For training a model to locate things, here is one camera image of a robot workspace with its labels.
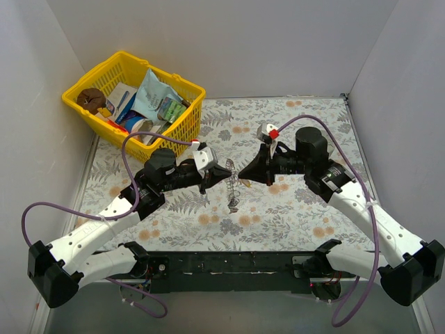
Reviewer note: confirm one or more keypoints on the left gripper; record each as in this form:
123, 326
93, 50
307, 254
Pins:
203, 179

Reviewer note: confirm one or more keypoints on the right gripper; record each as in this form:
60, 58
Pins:
269, 168

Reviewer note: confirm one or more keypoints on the yellow key tag with key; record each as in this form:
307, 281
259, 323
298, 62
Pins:
245, 183

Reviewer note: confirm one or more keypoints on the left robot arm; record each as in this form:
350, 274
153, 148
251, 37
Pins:
104, 222

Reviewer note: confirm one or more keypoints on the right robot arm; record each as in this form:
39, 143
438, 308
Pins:
406, 267

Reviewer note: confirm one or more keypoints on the floral patterned table mat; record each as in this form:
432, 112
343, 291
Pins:
286, 216

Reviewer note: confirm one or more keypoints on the green snack packet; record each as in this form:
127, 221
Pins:
170, 110

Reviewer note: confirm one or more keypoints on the grey brown pouch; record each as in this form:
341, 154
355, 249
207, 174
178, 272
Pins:
145, 125

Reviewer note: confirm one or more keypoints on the light blue chips bag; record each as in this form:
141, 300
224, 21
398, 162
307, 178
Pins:
151, 94

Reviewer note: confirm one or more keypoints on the white blue box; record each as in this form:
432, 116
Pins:
120, 101

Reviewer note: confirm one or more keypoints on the yellow plastic shopping basket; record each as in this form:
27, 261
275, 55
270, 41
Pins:
130, 70

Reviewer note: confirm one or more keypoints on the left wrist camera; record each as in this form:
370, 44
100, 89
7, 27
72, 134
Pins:
205, 159

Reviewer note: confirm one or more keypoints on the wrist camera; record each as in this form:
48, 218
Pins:
205, 159
267, 132

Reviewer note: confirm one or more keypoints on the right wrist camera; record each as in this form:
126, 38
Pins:
267, 132

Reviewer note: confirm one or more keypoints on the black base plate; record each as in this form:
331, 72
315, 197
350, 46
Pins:
168, 271

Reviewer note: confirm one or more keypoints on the aluminium frame rail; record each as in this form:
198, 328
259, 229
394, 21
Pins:
319, 272

